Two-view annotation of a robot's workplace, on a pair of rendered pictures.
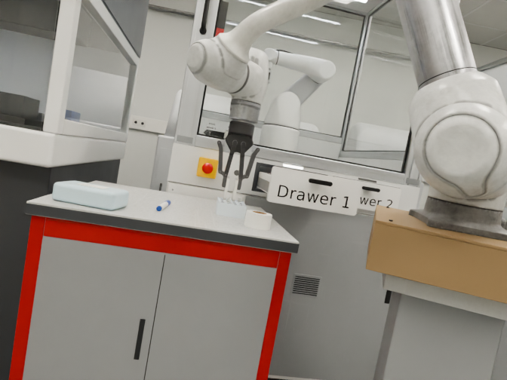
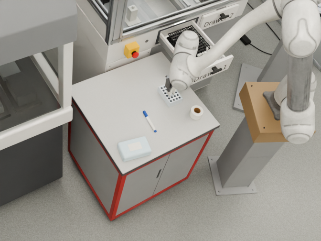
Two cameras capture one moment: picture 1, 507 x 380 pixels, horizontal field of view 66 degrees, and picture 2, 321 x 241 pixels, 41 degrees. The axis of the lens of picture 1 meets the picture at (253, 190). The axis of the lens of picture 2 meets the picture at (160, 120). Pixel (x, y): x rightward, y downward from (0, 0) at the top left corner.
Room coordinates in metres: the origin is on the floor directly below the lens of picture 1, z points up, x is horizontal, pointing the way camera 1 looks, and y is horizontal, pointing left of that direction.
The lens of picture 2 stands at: (0.06, 1.03, 2.59)
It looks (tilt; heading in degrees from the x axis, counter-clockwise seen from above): 54 degrees down; 319
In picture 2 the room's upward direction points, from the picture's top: 19 degrees clockwise
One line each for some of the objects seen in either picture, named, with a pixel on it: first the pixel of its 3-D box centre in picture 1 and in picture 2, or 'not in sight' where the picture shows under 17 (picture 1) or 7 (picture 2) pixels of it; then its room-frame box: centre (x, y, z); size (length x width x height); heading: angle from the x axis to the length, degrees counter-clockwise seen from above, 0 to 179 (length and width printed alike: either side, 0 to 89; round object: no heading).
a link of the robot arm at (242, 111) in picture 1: (244, 113); not in sight; (1.18, 0.07, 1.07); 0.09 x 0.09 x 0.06
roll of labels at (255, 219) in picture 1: (258, 219); (196, 112); (1.03, -0.03, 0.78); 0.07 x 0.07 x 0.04
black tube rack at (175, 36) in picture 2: not in sight; (189, 46); (1.41, -0.16, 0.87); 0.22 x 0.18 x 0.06; 9
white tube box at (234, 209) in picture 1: (230, 207); (169, 94); (1.19, 0.06, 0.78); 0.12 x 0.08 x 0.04; 7
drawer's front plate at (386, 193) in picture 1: (365, 195); (219, 16); (1.58, -0.45, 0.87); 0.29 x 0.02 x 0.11; 99
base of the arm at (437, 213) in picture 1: (469, 217); (287, 100); (0.89, -0.49, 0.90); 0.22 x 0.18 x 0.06; 84
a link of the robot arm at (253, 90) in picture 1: (247, 75); (186, 48); (1.17, 0.08, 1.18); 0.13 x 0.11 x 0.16; 145
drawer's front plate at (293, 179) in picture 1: (314, 191); (210, 70); (1.22, -0.19, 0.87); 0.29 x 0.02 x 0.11; 99
